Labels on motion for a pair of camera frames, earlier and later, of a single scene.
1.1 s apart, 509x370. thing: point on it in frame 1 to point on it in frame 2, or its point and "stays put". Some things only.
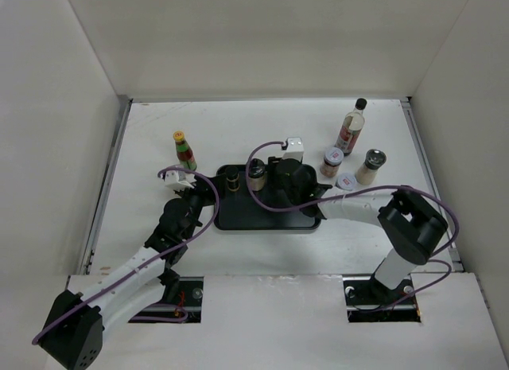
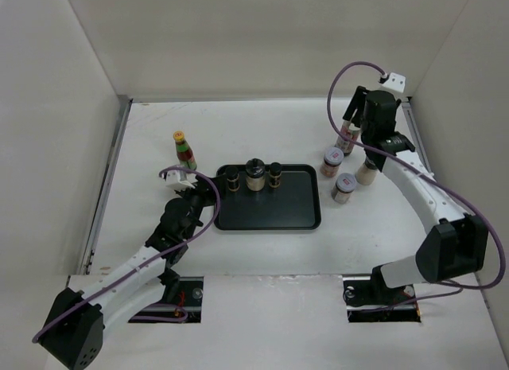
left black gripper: [203, 188] stays put
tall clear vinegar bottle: [352, 129] stays put
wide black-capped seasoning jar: [257, 174] stays put
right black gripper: [272, 162] to [357, 101]
